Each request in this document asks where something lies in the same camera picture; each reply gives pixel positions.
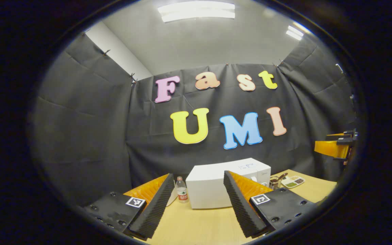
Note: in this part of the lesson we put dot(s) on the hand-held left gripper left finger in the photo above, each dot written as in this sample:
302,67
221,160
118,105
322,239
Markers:
155,211

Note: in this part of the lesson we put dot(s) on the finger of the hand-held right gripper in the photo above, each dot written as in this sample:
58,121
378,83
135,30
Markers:
330,147

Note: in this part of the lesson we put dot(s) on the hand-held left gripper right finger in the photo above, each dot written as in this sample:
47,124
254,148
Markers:
242,209

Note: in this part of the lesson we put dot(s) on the white microwave oven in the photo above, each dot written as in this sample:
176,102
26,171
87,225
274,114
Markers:
206,185

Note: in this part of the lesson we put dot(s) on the white toaster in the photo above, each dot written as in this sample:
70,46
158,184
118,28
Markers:
173,198

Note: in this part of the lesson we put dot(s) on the clear plastic water bottle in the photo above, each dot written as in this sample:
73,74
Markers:
182,192

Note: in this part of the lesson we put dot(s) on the white divided dish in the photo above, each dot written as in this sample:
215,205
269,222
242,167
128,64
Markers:
293,182

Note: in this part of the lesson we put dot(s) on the black backdrop cloth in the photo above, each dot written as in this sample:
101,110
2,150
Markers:
90,136

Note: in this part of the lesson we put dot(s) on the long ceiling light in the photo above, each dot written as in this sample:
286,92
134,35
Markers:
196,11

